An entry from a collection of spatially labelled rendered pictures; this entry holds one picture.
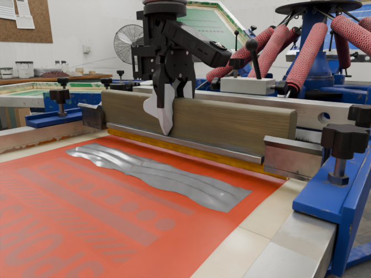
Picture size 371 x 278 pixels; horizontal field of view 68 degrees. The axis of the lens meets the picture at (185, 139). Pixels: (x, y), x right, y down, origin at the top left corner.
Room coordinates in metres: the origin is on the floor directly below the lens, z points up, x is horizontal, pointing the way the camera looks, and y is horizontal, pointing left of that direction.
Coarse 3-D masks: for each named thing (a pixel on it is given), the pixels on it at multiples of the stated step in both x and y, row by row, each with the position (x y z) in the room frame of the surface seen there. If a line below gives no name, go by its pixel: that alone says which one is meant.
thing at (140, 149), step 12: (84, 144) 0.55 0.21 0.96; (108, 144) 0.55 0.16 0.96; (120, 144) 0.55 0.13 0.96; (132, 144) 0.55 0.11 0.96; (144, 144) 0.55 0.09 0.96; (36, 156) 0.48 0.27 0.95; (48, 156) 0.48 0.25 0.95; (60, 156) 0.48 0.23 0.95; (72, 156) 0.48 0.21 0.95; (144, 156) 0.48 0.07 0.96; (156, 156) 0.48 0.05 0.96; (0, 168) 0.42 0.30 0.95; (12, 168) 0.42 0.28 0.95; (96, 168) 0.42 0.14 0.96; (108, 168) 0.42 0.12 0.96
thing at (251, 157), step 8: (112, 128) 0.56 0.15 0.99; (120, 128) 0.54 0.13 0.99; (128, 128) 0.53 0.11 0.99; (136, 128) 0.53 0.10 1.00; (144, 136) 0.50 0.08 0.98; (152, 136) 0.49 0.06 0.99; (160, 136) 0.48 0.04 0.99; (168, 136) 0.47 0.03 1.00; (176, 136) 0.47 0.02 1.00; (176, 144) 0.45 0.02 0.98; (184, 144) 0.44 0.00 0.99; (192, 144) 0.43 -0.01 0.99; (200, 144) 0.42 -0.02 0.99; (208, 144) 0.42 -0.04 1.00; (216, 152) 0.40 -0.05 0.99; (224, 152) 0.40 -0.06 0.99; (232, 152) 0.39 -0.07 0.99; (240, 152) 0.38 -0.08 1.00; (248, 152) 0.38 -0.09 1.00; (248, 160) 0.37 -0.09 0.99; (256, 160) 0.36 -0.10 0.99
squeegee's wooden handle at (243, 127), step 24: (120, 96) 0.56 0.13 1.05; (144, 96) 0.52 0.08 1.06; (120, 120) 0.56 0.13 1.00; (144, 120) 0.52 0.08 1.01; (192, 120) 0.45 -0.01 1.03; (216, 120) 0.42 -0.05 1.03; (240, 120) 0.39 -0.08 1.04; (264, 120) 0.37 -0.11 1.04; (288, 120) 0.35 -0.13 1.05; (216, 144) 0.42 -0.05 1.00; (240, 144) 0.39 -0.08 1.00; (264, 144) 0.37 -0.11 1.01
